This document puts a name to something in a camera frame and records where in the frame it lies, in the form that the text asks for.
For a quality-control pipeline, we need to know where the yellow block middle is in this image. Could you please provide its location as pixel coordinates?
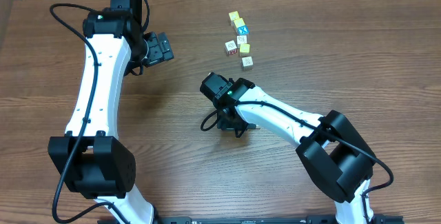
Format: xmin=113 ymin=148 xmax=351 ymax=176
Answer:
xmin=239 ymin=43 xmax=251 ymax=57

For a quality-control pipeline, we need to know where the white picture block upper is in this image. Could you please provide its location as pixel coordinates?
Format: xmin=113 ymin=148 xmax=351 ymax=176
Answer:
xmin=236 ymin=35 xmax=247 ymax=48

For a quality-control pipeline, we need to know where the white picture block lower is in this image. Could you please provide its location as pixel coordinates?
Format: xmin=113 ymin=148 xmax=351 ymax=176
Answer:
xmin=241 ymin=57 xmax=254 ymax=70

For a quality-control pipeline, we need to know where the yellow top wooden block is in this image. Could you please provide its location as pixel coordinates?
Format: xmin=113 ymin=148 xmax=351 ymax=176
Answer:
xmin=228 ymin=11 xmax=240 ymax=26

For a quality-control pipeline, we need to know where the yellow wooden block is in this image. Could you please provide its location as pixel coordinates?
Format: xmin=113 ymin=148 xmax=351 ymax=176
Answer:
xmin=232 ymin=18 xmax=245 ymax=30
xmin=228 ymin=11 xmax=240 ymax=26

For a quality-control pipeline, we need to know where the white picture block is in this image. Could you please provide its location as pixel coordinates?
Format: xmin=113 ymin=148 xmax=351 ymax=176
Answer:
xmin=236 ymin=35 xmax=247 ymax=48
xmin=241 ymin=57 xmax=254 ymax=70

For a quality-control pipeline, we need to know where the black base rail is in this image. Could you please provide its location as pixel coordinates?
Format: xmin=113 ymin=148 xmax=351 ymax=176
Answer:
xmin=97 ymin=215 xmax=406 ymax=224

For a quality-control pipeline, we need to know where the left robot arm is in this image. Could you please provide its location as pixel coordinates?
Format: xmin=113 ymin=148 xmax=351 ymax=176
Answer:
xmin=48 ymin=0 xmax=174 ymax=223

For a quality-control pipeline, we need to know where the white block red side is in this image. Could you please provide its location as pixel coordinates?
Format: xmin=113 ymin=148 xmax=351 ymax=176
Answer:
xmin=225 ymin=40 xmax=238 ymax=56

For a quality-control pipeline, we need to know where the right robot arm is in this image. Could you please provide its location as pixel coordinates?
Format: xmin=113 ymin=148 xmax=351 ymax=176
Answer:
xmin=200 ymin=72 xmax=375 ymax=223

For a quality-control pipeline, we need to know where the blue X wooden block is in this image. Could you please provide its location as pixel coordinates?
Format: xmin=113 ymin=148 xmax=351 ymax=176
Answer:
xmin=236 ymin=26 xmax=249 ymax=36

